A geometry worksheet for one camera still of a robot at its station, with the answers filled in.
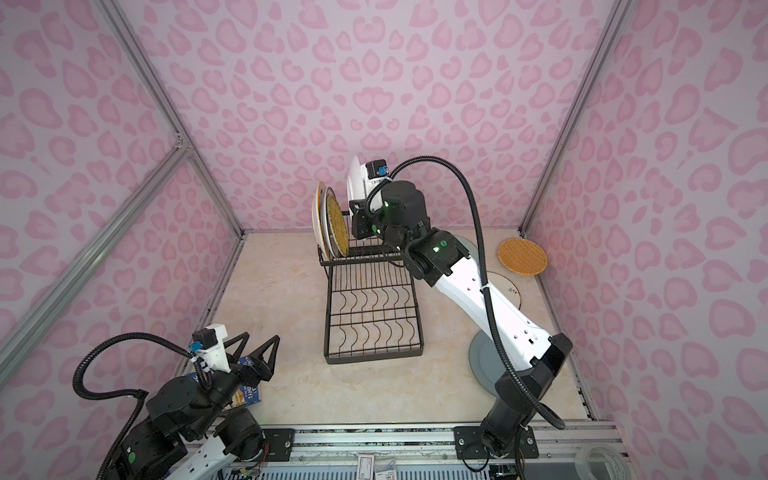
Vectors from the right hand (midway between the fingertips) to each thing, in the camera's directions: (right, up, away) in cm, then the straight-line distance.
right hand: (351, 199), depth 63 cm
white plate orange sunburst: (-8, -5, +10) cm, 14 cm away
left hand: (-19, -29, +1) cm, 35 cm away
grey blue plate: (+35, -42, +23) cm, 60 cm away
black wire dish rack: (+2, -30, +32) cm, 44 cm away
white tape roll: (+59, -59, +5) cm, 84 cm away
